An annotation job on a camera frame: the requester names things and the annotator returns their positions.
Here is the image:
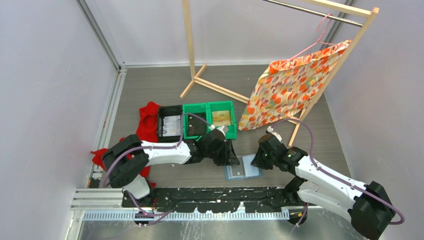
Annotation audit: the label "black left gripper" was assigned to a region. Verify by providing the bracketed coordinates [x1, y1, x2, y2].
[204, 138, 239, 166]

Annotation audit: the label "dark credit card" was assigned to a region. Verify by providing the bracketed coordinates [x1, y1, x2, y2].
[229, 164, 245, 178]

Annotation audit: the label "blue card holder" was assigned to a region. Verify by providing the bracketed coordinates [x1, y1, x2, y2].
[224, 154, 262, 181]

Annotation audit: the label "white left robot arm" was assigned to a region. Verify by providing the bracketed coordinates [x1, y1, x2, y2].
[101, 128, 240, 207]

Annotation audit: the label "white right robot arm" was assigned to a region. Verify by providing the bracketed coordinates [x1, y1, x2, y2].
[251, 132, 396, 240]

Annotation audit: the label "gold cards stack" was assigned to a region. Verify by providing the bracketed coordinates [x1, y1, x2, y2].
[211, 110, 232, 127]

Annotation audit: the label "dark cards stack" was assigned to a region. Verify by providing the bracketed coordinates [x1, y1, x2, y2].
[187, 115, 207, 137]

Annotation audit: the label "green bin with gold cards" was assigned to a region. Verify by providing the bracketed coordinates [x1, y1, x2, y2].
[206, 100, 237, 140]

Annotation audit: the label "green bin with dark cards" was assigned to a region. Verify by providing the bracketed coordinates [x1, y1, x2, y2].
[182, 102, 210, 139]

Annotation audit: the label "white cards in black bin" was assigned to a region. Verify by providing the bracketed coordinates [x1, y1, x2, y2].
[159, 115, 181, 137]

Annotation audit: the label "floral orange fabric bag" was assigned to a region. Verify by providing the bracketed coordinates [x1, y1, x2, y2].
[237, 40, 351, 131]

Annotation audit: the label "black plastic bin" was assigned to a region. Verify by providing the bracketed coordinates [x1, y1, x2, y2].
[156, 105, 183, 143]

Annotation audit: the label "red cloth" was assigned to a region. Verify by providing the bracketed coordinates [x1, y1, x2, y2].
[90, 101, 160, 170]

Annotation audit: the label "wooden clothes rack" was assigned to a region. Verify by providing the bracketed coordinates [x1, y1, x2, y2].
[179, 0, 380, 147]

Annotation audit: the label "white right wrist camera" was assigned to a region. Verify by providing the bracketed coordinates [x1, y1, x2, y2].
[266, 126, 282, 143]

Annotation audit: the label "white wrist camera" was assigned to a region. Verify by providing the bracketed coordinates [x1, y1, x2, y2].
[266, 126, 282, 143]
[208, 124, 229, 139]

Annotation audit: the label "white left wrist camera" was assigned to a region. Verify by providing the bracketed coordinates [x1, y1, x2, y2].
[208, 124, 229, 139]

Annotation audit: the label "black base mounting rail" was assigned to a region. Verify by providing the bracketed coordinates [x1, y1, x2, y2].
[136, 186, 306, 214]

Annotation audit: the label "pink wire hanger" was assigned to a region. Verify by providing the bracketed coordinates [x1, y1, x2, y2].
[288, 13, 337, 61]

